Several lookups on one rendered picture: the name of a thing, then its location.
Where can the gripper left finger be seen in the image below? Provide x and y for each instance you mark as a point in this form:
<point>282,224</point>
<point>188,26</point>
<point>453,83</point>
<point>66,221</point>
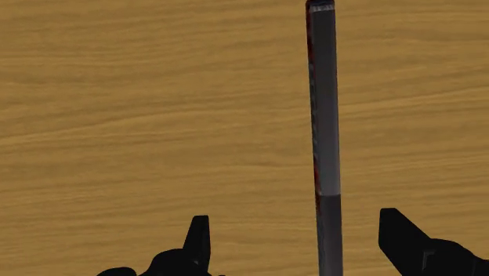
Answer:
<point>193,255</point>

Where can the grey pen with red stripe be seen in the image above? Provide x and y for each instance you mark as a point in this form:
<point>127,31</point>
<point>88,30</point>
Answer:
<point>325,145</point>

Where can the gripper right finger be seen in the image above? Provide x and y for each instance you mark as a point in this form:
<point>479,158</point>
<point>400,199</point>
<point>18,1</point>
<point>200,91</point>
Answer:
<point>416,248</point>

